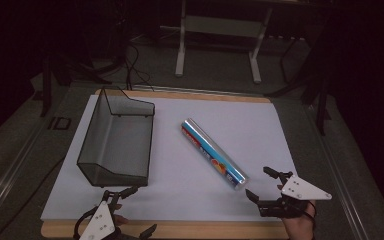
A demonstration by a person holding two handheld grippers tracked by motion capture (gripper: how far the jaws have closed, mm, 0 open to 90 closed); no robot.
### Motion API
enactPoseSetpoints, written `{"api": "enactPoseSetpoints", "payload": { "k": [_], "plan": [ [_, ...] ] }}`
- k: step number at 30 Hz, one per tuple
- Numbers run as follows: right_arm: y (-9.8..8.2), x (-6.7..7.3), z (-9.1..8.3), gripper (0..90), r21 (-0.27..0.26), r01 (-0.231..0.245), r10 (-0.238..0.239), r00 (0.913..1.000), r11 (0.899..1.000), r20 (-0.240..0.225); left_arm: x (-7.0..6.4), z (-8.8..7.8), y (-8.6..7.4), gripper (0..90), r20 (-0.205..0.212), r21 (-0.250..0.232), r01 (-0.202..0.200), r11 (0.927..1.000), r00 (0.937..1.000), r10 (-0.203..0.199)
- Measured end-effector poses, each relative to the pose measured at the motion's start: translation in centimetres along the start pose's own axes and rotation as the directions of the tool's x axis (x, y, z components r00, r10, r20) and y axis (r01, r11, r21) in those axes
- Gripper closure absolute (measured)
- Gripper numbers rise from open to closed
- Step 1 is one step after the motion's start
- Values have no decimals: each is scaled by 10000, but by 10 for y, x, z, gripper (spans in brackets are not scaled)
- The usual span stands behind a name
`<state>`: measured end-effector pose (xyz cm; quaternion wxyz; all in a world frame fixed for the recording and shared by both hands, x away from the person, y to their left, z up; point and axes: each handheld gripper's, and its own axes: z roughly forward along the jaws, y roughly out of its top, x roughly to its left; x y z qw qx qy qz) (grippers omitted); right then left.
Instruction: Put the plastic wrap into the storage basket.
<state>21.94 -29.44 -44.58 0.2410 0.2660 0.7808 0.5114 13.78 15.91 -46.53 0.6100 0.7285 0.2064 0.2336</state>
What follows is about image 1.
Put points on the white metal table frame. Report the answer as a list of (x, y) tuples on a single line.
[(220, 26)]

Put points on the black metal stand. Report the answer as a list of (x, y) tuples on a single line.
[(51, 80), (316, 83)]

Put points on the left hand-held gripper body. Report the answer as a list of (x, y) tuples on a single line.
[(99, 223)]

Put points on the blue cling wrap box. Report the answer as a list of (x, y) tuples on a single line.
[(210, 153)]

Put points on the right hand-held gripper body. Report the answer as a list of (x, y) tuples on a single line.
[(300, 191)]

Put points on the person's left hand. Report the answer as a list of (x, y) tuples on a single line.
[(120, 220)]

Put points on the person's right hand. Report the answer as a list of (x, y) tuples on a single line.
[(298, 228)]

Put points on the white table mat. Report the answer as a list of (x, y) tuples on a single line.
[(180, 200)]

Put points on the wooden table board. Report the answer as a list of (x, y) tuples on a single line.
[(193, 230)]

